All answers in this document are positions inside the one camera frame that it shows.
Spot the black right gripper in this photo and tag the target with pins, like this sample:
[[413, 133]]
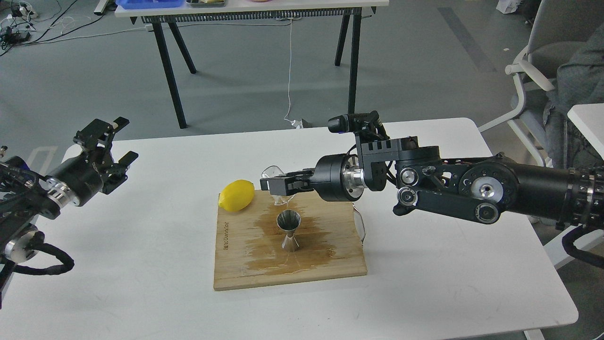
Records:
[[336, 178]]

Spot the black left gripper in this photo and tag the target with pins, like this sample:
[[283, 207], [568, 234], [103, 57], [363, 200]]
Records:
[[78, 179]]

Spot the clear glass measuring cup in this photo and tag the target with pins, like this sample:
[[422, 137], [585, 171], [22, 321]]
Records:
[[276, 187]]

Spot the steel double jigger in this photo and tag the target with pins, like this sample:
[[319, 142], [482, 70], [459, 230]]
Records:
[[288, 221]]

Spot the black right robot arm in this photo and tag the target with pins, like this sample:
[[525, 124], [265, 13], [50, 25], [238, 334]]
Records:
[[473, 189]]

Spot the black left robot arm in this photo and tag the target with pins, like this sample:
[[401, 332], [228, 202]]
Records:
[[26, 194]]

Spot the yellow lemon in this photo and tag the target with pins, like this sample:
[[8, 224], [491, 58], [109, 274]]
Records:
[[236, 196]]

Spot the wooden cutting board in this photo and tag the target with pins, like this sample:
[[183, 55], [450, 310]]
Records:
[[248, 252]]

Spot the blue plastic tray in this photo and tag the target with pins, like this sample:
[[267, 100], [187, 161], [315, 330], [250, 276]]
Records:
[[149, 4]]

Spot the dark tray with food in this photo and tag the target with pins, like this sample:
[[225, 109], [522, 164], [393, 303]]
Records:
[[205, 3]]

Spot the person in grey clothes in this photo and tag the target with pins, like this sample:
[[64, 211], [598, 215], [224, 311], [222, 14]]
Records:
[[578, 82]]

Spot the grey white office chair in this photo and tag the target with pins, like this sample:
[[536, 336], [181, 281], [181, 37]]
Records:
[[560, 28]]

